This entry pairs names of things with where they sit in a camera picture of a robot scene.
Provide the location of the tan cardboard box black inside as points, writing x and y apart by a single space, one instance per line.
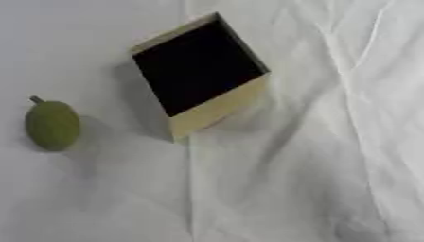
196 67

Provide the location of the green toy fruit with stem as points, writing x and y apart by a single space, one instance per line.
53 126

